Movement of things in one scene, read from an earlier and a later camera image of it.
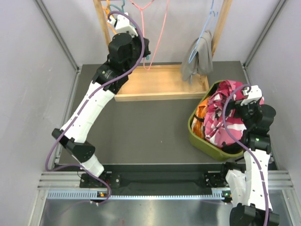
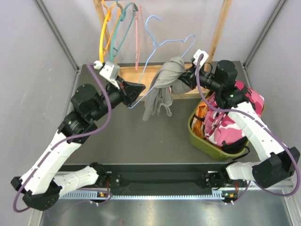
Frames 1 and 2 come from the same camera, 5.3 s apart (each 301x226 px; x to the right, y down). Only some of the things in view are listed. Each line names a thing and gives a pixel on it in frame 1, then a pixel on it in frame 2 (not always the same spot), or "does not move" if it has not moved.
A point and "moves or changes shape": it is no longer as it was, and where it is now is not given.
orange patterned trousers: x=198 y=120 does not move
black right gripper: x=236 y=104 → x=188 y=76
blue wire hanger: x=196 y=50 → x=140 y=100
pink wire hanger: x=143 y=30 → x=138 y=19
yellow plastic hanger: x=107 y=9 → x=108 y=19
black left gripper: x=146 y=51 → x=128 y=97
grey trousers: x=198 y=58 → x=165 y=81
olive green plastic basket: x=205 y=147 does not move
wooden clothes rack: x=165 y=82 does not move
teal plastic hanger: x=122 y=9 moves or changes shape
